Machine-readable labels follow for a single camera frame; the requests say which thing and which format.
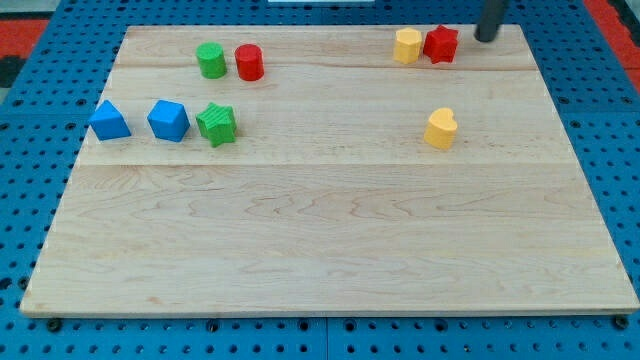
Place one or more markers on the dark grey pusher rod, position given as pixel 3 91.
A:
pixel 490 20

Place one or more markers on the yellow hexagon block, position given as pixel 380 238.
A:
pixel 407 45

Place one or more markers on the yellow heart block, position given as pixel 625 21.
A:
pixel 441 129

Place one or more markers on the red cylinder block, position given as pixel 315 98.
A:
pixel 249 62

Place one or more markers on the blue cube block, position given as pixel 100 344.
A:
pixel 168 120

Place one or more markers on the wooden board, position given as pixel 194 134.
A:
pixel 329 203

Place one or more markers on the green cylinder block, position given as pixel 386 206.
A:
pixel 211 60

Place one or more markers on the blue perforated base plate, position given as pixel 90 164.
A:
pixel 588 61

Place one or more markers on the blue triangle block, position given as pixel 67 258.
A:
pixel 108 123

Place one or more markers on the red star block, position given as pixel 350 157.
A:
pixel 441 44

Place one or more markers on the green star block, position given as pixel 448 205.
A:
pixel 217 124

